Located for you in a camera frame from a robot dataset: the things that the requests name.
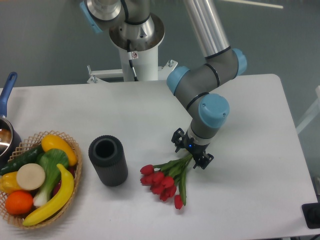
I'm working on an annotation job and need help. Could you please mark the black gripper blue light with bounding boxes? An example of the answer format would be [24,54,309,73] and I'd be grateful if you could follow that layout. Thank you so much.
[171,128,214,170]

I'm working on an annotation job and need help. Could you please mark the red tulip bouquet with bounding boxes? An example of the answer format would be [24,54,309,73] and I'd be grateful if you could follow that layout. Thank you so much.
[140,154,193,210]

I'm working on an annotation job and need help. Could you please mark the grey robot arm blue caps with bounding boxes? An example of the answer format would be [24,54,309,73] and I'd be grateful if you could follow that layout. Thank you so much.
[80,0,247,169]

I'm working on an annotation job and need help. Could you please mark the dark grey ribbed vase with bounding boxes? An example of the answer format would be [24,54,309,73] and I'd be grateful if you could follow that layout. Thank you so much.
[88,135,128,187]

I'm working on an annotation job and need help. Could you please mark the yellow banana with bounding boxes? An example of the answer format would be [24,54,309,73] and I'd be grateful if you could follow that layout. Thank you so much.
[22,163,75,227]

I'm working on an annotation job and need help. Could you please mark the black device at table edge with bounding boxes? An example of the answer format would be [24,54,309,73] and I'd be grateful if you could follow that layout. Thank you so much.
[301,202,320,229]

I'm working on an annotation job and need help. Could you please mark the yellow squash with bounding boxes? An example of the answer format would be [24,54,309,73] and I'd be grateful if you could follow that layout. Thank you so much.
[41,134,78,167]

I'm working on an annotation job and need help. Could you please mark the green bok choy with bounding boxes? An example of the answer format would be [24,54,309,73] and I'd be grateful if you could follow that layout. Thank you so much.
[33,148,69,208]

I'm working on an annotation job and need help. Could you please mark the woven wicker basket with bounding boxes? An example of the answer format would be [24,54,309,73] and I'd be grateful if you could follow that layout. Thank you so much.
[0,130,83,230]

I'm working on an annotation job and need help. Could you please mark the beige round disc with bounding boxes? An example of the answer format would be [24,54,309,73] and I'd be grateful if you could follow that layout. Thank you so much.
[16,163,46,191]

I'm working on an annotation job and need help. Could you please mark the green cucumber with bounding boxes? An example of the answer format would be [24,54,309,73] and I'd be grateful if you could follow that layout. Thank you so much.
[0,145,44,176]

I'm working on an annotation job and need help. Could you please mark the orange fruit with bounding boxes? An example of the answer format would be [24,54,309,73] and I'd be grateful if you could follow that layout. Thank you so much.
[5,190,33,215]

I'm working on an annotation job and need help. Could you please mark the yellow bell pepper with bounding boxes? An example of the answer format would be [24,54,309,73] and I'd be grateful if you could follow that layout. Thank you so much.
[0,171,22,194]

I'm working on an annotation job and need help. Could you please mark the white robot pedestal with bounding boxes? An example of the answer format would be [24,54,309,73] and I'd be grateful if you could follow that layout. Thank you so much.
[87,44,178,84]

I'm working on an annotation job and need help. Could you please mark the black cable on pedestal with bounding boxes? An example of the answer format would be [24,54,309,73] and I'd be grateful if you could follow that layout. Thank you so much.
[126,39,139,82]

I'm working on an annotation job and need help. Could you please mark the white frame at right edge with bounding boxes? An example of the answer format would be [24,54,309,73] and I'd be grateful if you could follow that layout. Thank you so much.
[295,85,320,196]

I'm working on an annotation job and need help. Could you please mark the blue handled saucepan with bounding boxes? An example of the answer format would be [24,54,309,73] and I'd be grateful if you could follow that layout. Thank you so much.
[0,72,21,169]

